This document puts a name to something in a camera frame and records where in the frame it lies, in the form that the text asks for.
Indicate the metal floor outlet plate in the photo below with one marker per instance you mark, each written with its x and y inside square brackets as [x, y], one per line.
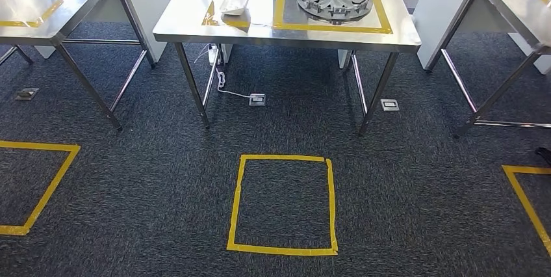
[390, 105]
[257, 99]
[26, 94]

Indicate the white power strip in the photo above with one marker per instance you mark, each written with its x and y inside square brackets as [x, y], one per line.
[213, 55]

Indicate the yellow floor tape square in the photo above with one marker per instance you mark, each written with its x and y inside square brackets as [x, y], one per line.
[525, 206]
[234, 206]
[56, 180]

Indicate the large yellow tape frame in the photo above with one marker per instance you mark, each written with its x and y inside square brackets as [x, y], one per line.
[331, 28]

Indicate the small yellow tape frame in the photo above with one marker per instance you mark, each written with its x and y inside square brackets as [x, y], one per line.
[208, 18]

